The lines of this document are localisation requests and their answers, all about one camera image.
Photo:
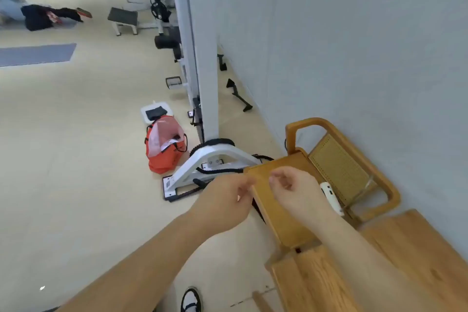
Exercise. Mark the person's left hand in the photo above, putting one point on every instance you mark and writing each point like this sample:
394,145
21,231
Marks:
219,205

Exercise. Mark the white pillar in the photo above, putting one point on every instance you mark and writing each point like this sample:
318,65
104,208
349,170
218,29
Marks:
201,48

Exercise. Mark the person's right hand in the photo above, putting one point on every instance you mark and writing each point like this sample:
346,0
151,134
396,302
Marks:
300,194

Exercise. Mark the wooden table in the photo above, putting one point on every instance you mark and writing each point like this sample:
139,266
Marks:
420,249

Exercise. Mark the person's left forearm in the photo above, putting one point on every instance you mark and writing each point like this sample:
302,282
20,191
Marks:
146,271

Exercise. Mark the black foot pedal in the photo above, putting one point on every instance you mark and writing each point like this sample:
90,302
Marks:
173,82

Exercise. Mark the white floor scale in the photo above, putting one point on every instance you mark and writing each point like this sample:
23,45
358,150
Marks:
155,112

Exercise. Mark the grey step bench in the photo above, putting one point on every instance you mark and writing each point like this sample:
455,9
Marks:
123,16

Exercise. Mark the red bag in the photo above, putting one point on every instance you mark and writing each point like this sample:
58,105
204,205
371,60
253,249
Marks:
162,154

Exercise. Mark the white handheld device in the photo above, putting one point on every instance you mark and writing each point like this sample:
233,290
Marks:
331,196

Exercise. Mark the person's black white shoe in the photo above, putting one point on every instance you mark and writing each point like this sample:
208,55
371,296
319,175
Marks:
191,300

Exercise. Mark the grey floor mat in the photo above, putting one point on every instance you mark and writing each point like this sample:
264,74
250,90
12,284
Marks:
36,54

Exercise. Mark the person's right forearm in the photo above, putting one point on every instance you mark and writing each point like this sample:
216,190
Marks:
365,271

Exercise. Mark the white exercise machine base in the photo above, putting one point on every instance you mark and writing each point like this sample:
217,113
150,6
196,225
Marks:
204,165

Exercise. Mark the white weight machine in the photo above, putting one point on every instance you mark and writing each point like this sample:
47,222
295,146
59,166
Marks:
161,12

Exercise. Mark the black bag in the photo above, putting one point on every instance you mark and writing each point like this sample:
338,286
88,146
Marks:
36,17

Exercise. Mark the wooden rattan chair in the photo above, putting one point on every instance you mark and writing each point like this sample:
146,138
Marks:
278,220

